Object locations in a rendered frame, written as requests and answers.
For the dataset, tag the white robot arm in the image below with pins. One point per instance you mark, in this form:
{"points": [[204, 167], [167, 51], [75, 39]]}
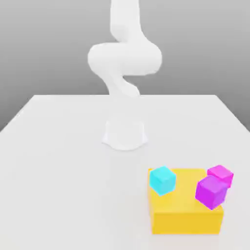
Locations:
{"points": [[125, 58]]}

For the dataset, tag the small cyan cube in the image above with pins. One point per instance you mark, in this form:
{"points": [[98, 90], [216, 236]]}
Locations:
{"points": [[162, 180]]}

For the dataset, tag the small magenta cube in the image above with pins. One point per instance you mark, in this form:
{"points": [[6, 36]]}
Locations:
{"points": [[221, 171]]}

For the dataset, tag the small purple cube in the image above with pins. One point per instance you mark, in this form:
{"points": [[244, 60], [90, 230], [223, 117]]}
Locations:
{"points": [[211, 192]]}

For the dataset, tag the large yellow box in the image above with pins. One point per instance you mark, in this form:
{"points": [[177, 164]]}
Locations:
{"points": [[185, 218]]}

